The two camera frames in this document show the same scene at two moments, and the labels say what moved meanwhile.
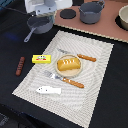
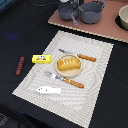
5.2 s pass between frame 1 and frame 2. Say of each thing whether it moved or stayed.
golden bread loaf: stayed
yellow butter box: stayed
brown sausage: stayed
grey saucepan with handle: moved
